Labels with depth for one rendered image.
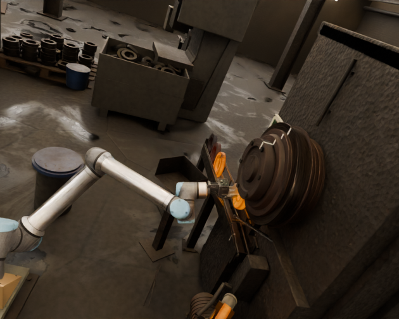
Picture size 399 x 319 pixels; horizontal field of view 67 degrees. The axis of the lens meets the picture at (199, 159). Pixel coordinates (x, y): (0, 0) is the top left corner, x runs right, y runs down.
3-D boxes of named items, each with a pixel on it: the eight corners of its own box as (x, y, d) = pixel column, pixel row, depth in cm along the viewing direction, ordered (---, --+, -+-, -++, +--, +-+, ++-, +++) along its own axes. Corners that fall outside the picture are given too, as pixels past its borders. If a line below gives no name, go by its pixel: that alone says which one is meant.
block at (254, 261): (247, 288, 150) (268, 256, 138) (250, 303, 143) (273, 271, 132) (227, 285, 148) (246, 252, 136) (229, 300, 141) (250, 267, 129)
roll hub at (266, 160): (241, 176, 155) (264, 130, 141) (253, 214, 131) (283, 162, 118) (231, 174, 154) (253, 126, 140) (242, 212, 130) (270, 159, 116)
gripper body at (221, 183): (230, 187, 160) (208, 187, 159) (228, 199, 165) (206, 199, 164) (228, 178, 166) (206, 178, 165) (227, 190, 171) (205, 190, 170)
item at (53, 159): (80, 196, 244) (88, 152, 223) (69, 225, 217) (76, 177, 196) (38, 187, 236) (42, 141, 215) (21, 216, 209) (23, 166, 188)
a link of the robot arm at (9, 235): (-38, 250, 144) (-22, 213, 148) (-9, 249, 160) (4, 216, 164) (-10, 258, 141) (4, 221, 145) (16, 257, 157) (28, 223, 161)
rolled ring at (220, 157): (216, 150, 229) (220, 152, 229) (210, 175, 228) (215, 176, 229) (223, 151, 210) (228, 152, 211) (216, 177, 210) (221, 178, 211)
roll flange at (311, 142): (263, 188, 172) (304, 114, 149) (291, 254, 133) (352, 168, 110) (247, 184, 170) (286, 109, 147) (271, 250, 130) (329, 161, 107)
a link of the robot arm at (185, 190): (175, 201, 166) (175, 183, 169) (197, 201, 167) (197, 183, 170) (175, 199, 157) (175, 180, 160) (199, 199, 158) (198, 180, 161)
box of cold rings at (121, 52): (168, 107, 457) (184, 56, 418) (172, 133, 388) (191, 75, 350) (97, 89, 426) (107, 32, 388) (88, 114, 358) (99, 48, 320)
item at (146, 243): (157, 229, 241) (184, 155, 206) (175, 254, 227) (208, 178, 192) (135, 237, 227) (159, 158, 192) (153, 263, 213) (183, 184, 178)
